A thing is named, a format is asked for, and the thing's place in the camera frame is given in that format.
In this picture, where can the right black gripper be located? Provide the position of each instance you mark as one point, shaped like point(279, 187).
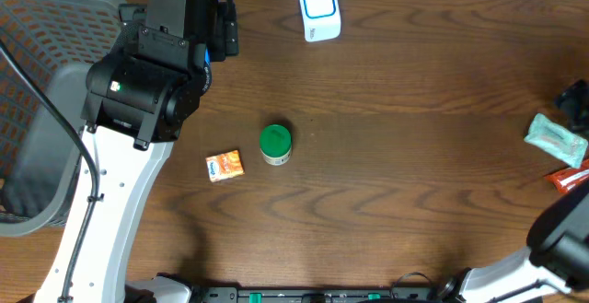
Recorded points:
point(572, 99)

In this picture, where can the white wet wipes pack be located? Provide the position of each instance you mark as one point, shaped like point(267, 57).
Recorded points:
point(557, 141)

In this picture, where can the red orange snack bag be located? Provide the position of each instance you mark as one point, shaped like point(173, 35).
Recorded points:
point(565, 180)

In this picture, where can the green lid jar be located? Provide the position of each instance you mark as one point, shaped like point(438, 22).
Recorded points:
point(275, 144)

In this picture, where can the small orange box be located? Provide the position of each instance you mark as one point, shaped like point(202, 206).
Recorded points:
point(224, 166)

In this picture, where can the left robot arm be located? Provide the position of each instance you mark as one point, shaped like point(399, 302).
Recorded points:
point(138, 97)

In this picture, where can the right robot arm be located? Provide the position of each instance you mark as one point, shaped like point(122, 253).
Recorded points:
point(554, 259)

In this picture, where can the grey plastic mesh basket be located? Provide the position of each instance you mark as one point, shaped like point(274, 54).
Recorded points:
point(55, 42)

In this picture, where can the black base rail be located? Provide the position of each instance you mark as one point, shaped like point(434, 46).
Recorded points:
point(399, 294)

